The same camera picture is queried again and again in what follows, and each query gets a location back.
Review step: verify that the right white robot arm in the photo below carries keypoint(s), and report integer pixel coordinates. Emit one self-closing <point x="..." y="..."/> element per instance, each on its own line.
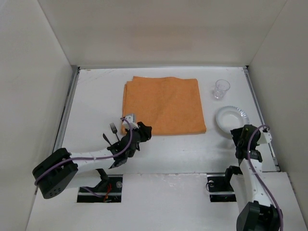
<point x="258" y="209"/>

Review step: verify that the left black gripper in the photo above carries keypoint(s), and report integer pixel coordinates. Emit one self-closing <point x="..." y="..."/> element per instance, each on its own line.
<point x="143" y="131"/>

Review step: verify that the clear drinking glass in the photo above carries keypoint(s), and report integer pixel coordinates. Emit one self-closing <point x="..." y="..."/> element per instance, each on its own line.
<point x="221" y="87"/>

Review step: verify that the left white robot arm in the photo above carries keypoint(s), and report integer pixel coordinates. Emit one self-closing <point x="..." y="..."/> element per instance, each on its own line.
<point x="62" y="169"/>

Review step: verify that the white ceramic bowl plate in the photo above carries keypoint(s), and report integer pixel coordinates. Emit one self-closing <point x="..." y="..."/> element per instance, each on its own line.
<point x="231" y="117"/>

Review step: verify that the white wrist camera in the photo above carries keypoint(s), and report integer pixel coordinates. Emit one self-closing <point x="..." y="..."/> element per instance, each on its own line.
<point x="265" y="136"/>
<point x="130" y="120"/>

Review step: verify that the orange cloth napkin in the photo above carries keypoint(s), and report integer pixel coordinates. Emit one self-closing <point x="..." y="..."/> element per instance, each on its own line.
<point x="170" y="105"/>

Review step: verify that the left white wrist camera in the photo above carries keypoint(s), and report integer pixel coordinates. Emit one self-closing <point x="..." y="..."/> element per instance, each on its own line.
<point x="130" y="120"/>

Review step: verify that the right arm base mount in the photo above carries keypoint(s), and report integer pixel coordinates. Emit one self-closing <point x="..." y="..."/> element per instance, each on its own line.
<point x="219" y="187"/>

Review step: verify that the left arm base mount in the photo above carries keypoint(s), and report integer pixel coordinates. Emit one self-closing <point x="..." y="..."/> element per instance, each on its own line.
<point x="107" y="190"/>

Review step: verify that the black knife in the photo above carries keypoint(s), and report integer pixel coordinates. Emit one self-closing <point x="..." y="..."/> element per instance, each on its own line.
<point x="106" y="139"/>

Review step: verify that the black fork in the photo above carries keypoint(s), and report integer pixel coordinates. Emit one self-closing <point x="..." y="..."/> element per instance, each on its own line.
<point x="114" y="130"/>

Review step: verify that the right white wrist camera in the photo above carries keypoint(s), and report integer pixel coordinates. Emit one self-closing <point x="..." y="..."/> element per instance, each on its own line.
<point x="265" y="136"/>

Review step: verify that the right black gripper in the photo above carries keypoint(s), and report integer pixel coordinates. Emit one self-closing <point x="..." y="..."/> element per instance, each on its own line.
<point x="240" y="134"/>

